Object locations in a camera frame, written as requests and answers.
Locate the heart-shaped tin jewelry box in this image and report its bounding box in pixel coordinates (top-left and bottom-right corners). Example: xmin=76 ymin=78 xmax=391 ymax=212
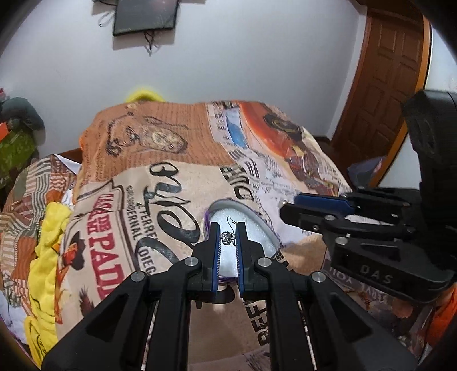
xmin=205 ymin=199 xmax=281 ymax=281

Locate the yellow cloth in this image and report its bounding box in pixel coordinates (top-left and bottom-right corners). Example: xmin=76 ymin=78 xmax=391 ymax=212
xmin=24 ymin=202 xmax=71 ymax=366

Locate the brown wooden door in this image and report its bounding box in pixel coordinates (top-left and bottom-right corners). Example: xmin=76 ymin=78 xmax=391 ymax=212
xmin=331 ymin=1 xmax=431 ymax=186

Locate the newspaper print bed blanket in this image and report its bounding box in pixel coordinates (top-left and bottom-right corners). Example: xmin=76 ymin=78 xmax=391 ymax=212
xmin=55 ymin=101 xmax=431 ymax=357

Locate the striped patchwork blanket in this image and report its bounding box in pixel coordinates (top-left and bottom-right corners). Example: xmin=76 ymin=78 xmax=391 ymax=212
xmin=1 ymin=155 xmax=81 ymax=315

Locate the green patterned storage box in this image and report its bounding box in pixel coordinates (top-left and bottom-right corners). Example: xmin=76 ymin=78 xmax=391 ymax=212
xmin=1 ymin=128 xmax=36 ymax=188

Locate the yellow plastic chair back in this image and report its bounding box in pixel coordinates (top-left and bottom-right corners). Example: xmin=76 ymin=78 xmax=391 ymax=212
xmin=125 ymin=89 xmax=165 ymax=103

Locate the small black wall monitor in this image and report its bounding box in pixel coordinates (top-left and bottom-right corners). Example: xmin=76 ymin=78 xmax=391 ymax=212
xmin=112 ymin=0 xmax=179 ymax=36

